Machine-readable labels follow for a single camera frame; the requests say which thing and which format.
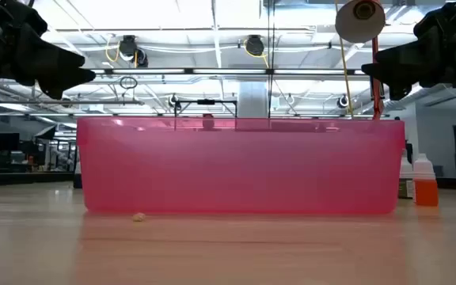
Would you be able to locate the yellow cable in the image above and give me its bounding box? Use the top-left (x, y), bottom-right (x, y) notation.
top-left (334, 0), bottom-right (355, 118)

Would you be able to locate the small orange food coloring bottle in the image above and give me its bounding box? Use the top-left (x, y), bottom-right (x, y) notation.
top-left (412, 153), bottom-right (440, 207)

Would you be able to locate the black background station frame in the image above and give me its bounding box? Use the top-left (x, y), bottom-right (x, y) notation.
top-left (173, 98), bottom-right (238, 120)

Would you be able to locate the pink translucent plastic bin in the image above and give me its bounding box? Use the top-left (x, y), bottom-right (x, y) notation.
top-left (76, 116), bottom-right (406, 216)

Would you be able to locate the black hanging cable loop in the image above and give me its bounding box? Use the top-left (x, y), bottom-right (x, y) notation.
top-left (119, 75), bottom-right (139, 90)

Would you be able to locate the black ceiling cord reel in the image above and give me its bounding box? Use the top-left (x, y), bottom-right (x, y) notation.
top-left (242, 34), bottom-right (271, 69)
top-left (104, 34), bottom-right (139, 63)
top-left (134, 47), bottom-right (150, 69)

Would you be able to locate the thin black vertical cord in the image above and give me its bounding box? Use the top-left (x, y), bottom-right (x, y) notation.
top-left (266, 0), bottom-right (275, 119)

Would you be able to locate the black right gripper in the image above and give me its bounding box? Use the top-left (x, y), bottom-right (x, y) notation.
top-left (361, 0), bottom-right (456, 101)

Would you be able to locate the black background monitor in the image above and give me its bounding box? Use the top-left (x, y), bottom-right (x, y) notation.
top-left (0, 132), bottom-right (21, 152)

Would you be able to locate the red desk lamp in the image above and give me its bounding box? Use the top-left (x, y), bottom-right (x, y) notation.
top-left (334, 0), bottom-right (387, 121)

